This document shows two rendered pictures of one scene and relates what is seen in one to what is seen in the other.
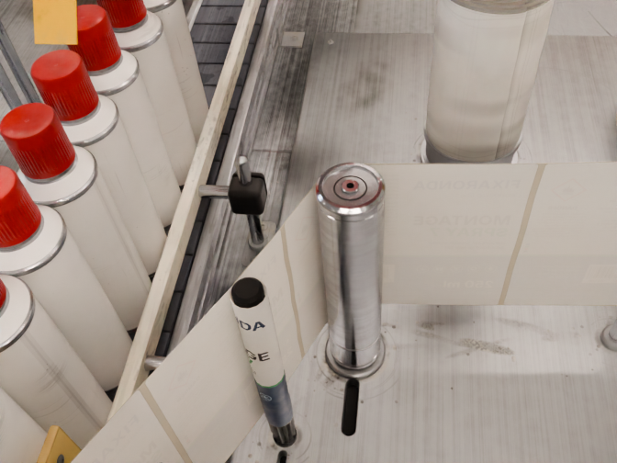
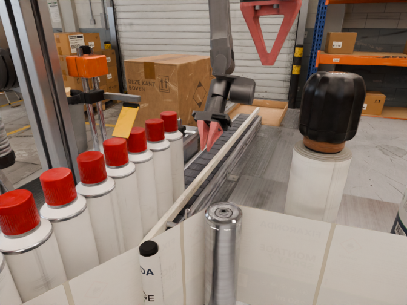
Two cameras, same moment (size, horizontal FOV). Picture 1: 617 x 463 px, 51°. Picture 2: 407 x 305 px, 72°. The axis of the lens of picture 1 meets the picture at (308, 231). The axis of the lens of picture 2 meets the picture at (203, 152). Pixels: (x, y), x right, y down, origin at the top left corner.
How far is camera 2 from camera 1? 0.10 m
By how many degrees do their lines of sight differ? 28
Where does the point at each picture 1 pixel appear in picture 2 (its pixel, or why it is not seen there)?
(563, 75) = (359, 213)
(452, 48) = (297, 176)
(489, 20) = (315, 163)
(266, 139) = not seen: hidden behind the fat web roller
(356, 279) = (220, 271)
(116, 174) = (125, 197)
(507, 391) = not seen: outside the picture
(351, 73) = (254, 192)
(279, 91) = (221, 196)
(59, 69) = (114, 143)
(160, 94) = (160, 173)
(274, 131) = not seen: hidden behind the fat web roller
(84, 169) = (107, 185)
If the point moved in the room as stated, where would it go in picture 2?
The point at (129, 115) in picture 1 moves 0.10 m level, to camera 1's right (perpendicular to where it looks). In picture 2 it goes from (142, 175) to (202, 181)
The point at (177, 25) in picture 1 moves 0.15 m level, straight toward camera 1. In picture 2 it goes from (177, 149) to (170, 190)
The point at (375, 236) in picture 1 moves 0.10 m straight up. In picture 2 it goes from (233, 244) to (238, 152)
